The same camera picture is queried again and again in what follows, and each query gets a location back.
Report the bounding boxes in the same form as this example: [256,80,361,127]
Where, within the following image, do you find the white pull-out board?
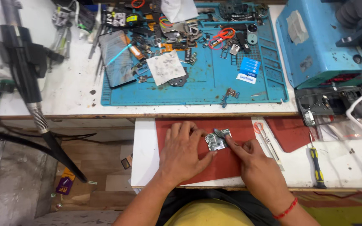
[131,117,362,190]

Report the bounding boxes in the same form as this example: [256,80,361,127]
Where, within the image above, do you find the purple packet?
[55,168,76,196]

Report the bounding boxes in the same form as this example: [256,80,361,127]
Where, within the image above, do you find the green phone circuit board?
[205,128,232,152]

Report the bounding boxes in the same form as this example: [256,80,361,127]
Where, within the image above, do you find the black smartphone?
[98,30,137,89]

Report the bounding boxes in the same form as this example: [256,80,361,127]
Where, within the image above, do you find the small flex connector part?
[221,87,240,108]

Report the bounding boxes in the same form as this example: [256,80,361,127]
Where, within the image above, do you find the blue white card packet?
[236,57,261,85]

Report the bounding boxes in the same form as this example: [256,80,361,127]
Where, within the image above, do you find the red thread bracelet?
[273,197,299,220]

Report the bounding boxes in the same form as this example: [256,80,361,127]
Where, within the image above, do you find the pale blue camera cover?
[247,23,258,46]

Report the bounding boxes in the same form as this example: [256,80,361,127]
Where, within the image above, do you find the heap of phone parts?
[118,0,269,66]

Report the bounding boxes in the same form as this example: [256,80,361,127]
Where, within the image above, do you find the black cable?
[0,123,97,164]

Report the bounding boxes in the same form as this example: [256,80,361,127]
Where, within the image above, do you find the red work mat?
[155,118,257,186]

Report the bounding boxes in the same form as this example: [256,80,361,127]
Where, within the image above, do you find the person's left hand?
[158,121,215,186]

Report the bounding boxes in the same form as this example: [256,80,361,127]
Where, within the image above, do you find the blue repair machine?
[275,0,362,90]

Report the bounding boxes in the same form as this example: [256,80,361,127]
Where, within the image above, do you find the red wire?
[313,181,362,199]

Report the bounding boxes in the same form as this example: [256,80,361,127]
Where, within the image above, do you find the blue silicone repair mat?
[101,2,289,107]

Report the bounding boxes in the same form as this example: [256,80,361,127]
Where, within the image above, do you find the yellow black screwdriver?
[309,132,327,189]

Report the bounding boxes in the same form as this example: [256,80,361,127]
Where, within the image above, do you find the person's right hand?
[225,136,290,204]

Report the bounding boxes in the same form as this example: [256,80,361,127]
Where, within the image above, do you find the black hot air gun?
[0,0,89,183]

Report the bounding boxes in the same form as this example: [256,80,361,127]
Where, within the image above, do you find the small orange box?
[120,153,134,170]

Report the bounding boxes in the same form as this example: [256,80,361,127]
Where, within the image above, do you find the white tape patch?
[286,10,309,45]

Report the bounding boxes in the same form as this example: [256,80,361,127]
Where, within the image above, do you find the red mat piece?
[264,117,320,154]

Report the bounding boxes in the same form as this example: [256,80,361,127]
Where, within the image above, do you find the grey phone frame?
[295,86,362,127]

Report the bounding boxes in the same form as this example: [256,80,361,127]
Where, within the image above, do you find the light blue plastic stick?
[106,43,133,66]

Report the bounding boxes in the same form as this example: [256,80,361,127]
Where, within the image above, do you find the person's yellow shirt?
[164,198,247,226]

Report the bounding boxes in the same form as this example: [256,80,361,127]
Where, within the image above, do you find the white paper sheet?
[160,0,200,24]

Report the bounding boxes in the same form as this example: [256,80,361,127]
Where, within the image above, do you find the steel tweezers with orange band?
[253,121,285,172]

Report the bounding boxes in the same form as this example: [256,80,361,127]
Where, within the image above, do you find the bundle of metal tools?
[51,3,107,61]

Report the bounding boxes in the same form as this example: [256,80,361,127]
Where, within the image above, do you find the dirty white tissue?
[146,50,187,86]

